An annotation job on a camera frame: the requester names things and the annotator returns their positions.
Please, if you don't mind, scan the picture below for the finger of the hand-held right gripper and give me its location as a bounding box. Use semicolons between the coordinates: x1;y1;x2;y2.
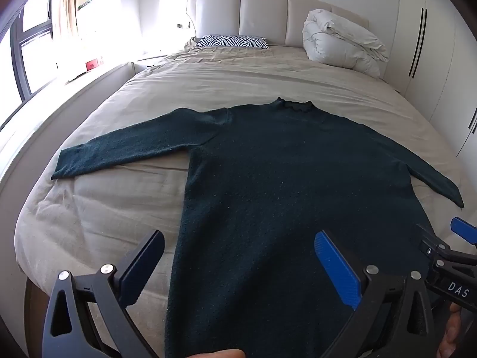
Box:
450;217;477;247
416;224;452;261

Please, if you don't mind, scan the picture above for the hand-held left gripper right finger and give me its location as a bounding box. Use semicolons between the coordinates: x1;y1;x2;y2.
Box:
314;230;436;358

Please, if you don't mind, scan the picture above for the dark green sweater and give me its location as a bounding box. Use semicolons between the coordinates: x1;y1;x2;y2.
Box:
50;97;464;358

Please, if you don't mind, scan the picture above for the white bedside table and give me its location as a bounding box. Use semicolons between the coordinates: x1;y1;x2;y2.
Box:
133;54;177;74

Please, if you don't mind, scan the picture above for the white wardrobe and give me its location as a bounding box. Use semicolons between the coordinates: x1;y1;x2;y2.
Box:
380;0;477;157

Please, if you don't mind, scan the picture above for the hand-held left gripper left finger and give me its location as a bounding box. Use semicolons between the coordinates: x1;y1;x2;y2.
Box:
42;229;165;358

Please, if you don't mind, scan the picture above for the folded white duvet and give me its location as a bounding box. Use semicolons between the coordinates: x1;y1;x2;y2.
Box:
302;8;390;79

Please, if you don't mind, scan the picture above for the beige curtain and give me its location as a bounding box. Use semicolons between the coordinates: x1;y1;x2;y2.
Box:
52;0;82;47

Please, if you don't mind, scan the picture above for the cream padded headboard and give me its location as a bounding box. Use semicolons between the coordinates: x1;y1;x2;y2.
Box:
186;0;370;48

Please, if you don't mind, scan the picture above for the person's right hand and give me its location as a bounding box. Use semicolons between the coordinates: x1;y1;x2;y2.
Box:
438;301;477;358

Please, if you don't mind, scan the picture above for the white window ledge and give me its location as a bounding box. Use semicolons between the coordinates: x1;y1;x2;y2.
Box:
0;61;135;202

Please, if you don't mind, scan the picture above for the beige bed sheet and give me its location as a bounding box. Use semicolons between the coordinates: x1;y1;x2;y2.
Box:
14;46;466;308

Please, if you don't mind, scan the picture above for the person's left hand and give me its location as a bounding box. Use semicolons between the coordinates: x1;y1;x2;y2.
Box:
186;349;247;358

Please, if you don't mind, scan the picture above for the zebra print pillow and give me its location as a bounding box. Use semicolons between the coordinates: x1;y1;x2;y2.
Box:
196;34;270;50

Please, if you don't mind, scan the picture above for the black framed window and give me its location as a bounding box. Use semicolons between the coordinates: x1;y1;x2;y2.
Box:
8;0;62;103

